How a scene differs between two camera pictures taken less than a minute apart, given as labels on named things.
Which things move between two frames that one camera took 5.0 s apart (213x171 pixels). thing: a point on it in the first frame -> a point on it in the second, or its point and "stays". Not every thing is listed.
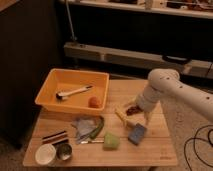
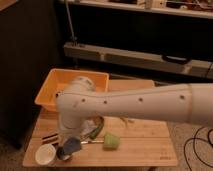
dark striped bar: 55,138 stays
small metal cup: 64,151 stays
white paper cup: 45,154 stays
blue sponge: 136,134 -> 71,144
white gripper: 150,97 -> 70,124
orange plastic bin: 73,90 stays
